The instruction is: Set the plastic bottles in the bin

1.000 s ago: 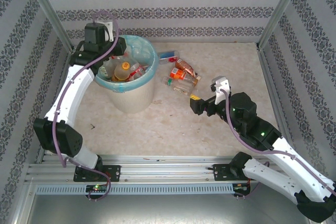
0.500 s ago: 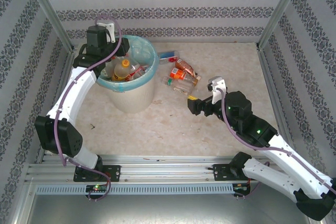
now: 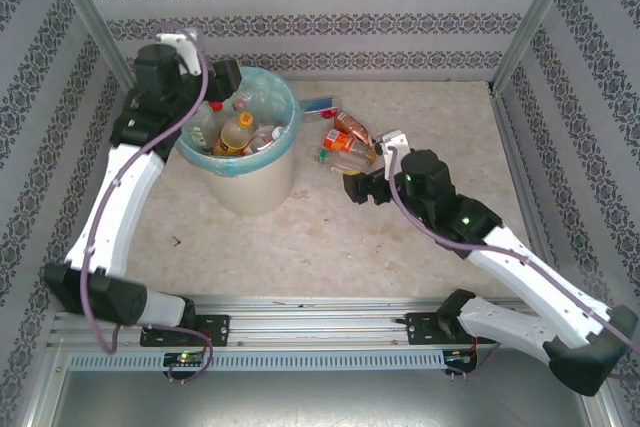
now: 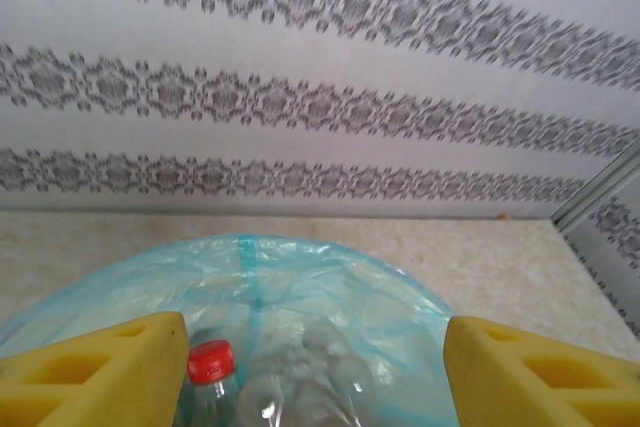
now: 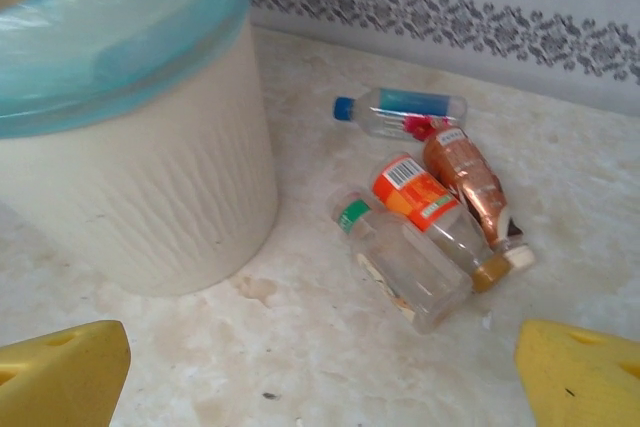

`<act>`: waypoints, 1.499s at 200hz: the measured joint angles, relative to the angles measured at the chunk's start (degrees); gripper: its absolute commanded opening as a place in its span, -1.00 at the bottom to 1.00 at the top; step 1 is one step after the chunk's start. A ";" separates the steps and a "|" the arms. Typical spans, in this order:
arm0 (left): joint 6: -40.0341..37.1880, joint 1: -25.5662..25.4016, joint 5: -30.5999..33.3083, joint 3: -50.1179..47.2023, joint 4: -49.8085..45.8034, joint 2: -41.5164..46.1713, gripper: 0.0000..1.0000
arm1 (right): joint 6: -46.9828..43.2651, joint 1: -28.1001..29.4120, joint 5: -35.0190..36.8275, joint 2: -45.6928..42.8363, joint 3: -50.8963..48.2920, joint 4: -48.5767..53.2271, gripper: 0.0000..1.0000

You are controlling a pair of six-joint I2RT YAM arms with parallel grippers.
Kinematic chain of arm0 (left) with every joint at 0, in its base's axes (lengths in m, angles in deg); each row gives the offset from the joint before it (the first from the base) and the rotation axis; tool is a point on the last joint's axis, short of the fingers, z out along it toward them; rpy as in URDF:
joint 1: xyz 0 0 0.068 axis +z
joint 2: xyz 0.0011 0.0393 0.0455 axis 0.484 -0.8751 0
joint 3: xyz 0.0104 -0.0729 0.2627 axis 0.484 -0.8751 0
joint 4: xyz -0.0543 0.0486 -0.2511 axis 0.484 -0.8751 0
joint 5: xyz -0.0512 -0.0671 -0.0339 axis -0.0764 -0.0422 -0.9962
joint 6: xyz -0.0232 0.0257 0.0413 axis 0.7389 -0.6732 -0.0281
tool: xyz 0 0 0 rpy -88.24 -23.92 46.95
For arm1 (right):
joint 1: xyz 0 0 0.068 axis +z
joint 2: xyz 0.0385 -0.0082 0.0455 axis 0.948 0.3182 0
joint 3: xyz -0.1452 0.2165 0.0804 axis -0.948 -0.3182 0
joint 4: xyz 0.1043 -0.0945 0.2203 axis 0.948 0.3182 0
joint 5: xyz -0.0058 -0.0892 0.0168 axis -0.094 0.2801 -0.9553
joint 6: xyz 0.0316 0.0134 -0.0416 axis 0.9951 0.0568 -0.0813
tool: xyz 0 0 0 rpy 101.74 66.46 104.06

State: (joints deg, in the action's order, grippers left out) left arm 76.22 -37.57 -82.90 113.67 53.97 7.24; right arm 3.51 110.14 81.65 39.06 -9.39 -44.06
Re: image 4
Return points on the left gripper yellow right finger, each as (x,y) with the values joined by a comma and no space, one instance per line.
(540,382)

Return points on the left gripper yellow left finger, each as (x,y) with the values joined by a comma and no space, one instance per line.
(100,377)

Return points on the short red label bottle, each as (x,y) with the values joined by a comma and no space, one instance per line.
(211,361)

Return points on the translucent blue bin liner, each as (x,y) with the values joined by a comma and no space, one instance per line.
(150,277)

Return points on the small orange crumb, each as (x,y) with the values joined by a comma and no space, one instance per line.
(502,216)

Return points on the right aluminium frame post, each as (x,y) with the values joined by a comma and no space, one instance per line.
(595,187)

